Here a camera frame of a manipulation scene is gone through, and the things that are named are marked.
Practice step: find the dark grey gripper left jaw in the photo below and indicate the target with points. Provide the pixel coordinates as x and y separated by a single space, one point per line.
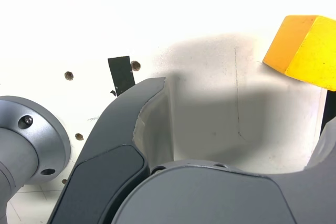
105 171

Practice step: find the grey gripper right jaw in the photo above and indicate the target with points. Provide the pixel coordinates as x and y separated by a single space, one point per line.
223 197

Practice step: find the yellow cube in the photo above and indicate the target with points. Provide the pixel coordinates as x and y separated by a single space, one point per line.
309 51

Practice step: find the black tape strip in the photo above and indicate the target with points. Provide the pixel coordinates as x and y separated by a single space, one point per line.
122 74

